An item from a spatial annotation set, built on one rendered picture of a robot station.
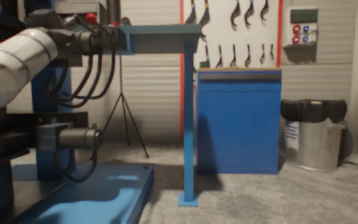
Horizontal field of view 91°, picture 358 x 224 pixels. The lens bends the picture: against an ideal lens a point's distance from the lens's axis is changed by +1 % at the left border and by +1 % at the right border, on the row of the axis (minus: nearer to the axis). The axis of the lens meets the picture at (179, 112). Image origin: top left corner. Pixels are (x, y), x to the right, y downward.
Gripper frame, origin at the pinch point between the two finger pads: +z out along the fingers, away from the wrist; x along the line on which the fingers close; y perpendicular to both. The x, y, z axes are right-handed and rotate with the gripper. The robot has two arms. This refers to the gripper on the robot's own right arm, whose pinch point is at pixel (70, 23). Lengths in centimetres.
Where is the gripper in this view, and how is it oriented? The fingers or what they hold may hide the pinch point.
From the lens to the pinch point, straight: 77.8
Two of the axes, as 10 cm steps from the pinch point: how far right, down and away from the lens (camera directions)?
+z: 0.3, -7.0, 7.1
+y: -10.0, 0.0, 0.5
